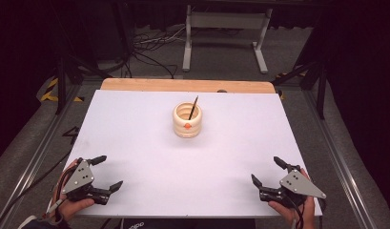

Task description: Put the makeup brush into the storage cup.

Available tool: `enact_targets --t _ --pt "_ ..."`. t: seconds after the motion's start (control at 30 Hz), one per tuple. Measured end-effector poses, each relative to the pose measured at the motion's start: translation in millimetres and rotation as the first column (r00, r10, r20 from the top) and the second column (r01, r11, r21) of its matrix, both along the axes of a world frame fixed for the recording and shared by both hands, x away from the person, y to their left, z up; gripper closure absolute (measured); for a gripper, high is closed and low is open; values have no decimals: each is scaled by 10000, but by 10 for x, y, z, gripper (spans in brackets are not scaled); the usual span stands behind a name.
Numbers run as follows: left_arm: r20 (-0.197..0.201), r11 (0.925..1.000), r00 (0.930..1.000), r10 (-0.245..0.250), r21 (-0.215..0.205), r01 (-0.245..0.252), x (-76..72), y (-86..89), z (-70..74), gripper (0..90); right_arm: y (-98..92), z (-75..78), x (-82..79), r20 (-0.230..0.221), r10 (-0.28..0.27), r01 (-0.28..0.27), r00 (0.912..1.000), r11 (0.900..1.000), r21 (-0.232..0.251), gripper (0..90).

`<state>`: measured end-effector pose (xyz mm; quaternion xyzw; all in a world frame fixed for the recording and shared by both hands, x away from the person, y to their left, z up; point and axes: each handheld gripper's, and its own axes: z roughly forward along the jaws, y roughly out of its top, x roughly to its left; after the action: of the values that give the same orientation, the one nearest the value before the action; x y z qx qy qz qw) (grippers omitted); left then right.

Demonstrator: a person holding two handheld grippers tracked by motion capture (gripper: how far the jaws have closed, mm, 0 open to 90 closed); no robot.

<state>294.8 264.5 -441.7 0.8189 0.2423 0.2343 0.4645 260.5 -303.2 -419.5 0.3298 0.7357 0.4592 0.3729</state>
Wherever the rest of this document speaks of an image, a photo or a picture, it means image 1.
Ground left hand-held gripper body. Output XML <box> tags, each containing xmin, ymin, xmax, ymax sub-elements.
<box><xmin>61</xmin><ymin>158</ymin><xmax>112</xmax><ymax>206</ymax></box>

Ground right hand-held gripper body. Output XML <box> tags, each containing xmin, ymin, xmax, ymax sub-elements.
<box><xmin>258</xmin><ymin>163</ymin><xmax>327</xmax><ymax>209</ymax></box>

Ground cream ribbed pen holder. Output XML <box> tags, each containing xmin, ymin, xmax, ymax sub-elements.
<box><xmin>172</xmin><ymin>101</ymin><xmax>203</xmax><ymax>139</ymax></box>

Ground thin wooden pencil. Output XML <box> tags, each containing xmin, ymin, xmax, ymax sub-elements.
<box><xmin>188</xmin><ymin>94</ymin><xmax>199</xmax><ymax>121</ymax></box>

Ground person's right hand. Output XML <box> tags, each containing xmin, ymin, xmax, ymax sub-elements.
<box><xmin>268</xmin><ymin>168</ymin><xmax>317</xmax><ymax>229</ymax></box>

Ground person's left hand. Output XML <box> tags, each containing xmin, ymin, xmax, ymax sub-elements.
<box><xmin>51</xmin><ymin>158</ymin><xmax>95</xmax><ymax>223</ymax></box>

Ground white board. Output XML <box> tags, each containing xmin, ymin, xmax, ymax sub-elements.
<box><xmin>69</xmin><ymin>89</ymin><xmax>323</xmax><ymax>219</ymax></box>

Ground person's dark clothing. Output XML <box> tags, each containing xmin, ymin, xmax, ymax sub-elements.
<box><xmin>120</xmin><ymin>218</ymin><xmax>257</xmax><ymax>229</ymax></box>

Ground yellow and black floor tape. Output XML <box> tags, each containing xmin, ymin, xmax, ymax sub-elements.
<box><xmin>39</xmin><ymin>77</ymin><xmax>86</xmax><ymax>103</ymax></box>

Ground wooden table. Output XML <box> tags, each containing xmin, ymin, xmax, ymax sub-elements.
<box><xmin>100</xmin><ymin>77</ymin><xmax>277</xmax><ymax>94</ymax></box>

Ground grey metal stand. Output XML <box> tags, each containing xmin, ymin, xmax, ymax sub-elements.
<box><xmin>182</xmin><ymin>4</ymin><xmax>274</xmax><ymax>74</ymax></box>

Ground right hand-held gripper cable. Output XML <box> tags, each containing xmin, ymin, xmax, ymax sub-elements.
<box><xmin>286</xmin><ymin>195</ymin><xmax>328</xmax><ymax>229</ymax></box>

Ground hand-held gripper cable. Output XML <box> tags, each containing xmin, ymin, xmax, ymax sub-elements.
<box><xmin>0</xmin><ymin>152</ymin><xmax>72</xmax><ymax>229</ymax></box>
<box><xmin>286</xmin><ymin>195</ymin><xmax>328</xmax><ymax>229</ymax></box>

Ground left hand-held gripper cable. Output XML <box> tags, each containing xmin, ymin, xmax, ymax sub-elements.
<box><xmin>0</xmin><ymin>152</ymin><xmax>72</xmax><ymax>229</ymax></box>

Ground metal floor rail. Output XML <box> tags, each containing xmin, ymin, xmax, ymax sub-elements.
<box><xmin>302</xmin><ymin>90</ymin><xmax>377</xmax><ymax>229</ymax></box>
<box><xmin>0</xmin><ymin>84</ymin><xmax>83</xmax><ymax>229</ymax></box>

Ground tangle of floor cables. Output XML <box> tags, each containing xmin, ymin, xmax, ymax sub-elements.
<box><xmin>124</xmin><ymin>24</ymin><xmax>188</xmax><ymax>80</ymax></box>

